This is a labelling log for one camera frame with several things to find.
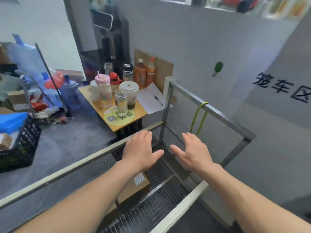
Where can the person's left hand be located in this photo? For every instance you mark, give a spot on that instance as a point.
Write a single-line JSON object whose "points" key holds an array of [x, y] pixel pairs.
{"points": [[139, 152]]}

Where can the person's right hand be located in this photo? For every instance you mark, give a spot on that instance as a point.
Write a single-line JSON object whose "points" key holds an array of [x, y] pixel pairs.
{"points": [[196, 157]]}

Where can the large labelled cardboard box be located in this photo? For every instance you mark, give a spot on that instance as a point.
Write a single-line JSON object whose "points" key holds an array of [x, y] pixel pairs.
{"points": [[131, 190]]}

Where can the person's left forearm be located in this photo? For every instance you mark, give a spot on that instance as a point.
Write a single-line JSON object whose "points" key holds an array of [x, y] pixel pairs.
{"points": [[80, 203]]}

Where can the person's right forearm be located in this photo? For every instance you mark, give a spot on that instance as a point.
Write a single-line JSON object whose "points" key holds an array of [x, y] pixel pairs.
{"points": [[255, 203]]}

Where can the yellow-green round sticker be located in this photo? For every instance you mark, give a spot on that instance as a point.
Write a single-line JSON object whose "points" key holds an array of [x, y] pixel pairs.
{"points": [[111, 118]]}

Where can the clear glass jar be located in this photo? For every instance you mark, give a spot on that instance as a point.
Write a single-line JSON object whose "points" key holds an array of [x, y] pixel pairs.
{"points": [[121, 106]]}

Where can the white paper sheet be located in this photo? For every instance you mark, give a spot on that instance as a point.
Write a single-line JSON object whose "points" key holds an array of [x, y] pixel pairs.
{"points": [[148, 101]]}

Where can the black pen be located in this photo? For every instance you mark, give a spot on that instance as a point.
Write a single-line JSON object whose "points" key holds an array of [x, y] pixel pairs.
{"points": [[159, 101]]}

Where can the small yellow table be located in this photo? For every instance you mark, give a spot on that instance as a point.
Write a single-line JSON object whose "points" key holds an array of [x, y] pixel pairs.
{"points": [[97, 111]]}

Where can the white lid drink cup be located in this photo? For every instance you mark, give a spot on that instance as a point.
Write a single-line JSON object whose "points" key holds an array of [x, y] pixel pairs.
{"points": [[130, 93]]}

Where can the pink lid clear tumbler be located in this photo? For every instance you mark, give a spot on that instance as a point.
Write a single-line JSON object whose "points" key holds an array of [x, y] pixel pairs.
{"points": [[104, 92]]}

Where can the red lid bottle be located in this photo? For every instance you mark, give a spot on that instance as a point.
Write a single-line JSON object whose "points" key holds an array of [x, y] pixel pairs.
{"points": [[116, 82]]}

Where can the white plastic cup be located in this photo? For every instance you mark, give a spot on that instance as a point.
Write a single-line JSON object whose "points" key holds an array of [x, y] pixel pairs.
{"points": [[94, 92]]}

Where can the brown tea bottle white cap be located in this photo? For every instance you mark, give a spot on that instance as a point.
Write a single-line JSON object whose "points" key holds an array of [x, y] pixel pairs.
{"points": [[140, 75]]}

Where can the orange drink bottle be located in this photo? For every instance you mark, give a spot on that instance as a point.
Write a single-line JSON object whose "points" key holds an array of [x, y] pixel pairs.
{"points": [[150, 72]]}

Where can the black lid steel flask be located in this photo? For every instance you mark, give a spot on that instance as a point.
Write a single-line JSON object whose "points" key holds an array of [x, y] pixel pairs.
{"points": [[127, 72]]}

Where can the blue water jug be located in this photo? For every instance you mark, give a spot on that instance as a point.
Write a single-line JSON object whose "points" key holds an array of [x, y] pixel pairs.
{"points": [[70, 94]]}

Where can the heap of mixed rubbish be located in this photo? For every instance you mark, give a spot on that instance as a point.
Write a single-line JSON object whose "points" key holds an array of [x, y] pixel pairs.
{"points": [[51, 111]]}

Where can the red plastic object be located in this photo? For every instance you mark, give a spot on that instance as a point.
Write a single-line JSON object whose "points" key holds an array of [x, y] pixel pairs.
{"points": [[54, 81]]}

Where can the black plastic crate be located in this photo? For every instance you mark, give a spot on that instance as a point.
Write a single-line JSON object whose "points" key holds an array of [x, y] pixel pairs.
{"points": [[26, 145]]}

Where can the blue plastic box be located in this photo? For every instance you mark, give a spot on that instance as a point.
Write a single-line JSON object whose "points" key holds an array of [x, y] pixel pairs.
{"points": [[12, 122]]}

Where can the small brown carton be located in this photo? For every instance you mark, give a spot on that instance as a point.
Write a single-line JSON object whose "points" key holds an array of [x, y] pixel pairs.
{"points": [[5, 141]]}

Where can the large pale blue jug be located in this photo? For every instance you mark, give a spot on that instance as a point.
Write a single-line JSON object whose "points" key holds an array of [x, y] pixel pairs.
{"points": [[26, 58]]}

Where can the dark lid glass jar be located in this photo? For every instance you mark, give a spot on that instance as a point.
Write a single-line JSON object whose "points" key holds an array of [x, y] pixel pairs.
{"points": [[200, 1]]}

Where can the dark mug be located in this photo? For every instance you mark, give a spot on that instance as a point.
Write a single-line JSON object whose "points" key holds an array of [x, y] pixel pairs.
{"points": [[243, 6]]}

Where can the red box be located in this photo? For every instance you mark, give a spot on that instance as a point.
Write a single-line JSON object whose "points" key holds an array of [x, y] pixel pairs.
{"points": [[230, 1]]}

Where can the white small bottle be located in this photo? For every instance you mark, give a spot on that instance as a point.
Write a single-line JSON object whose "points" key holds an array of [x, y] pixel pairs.
{"points": [[277, 6]]}

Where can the cream tall bottle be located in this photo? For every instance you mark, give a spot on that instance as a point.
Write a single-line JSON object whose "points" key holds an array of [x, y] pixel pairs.
{"points": [[298, 8]]}

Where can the green popsicle wall hook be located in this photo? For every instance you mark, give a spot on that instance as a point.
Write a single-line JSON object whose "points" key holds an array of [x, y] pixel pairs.
{"points": [[219, 67]]}

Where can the wall sign with black characters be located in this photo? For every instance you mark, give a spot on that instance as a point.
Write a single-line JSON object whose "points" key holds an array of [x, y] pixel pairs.
{"points": [[279, 86]]}

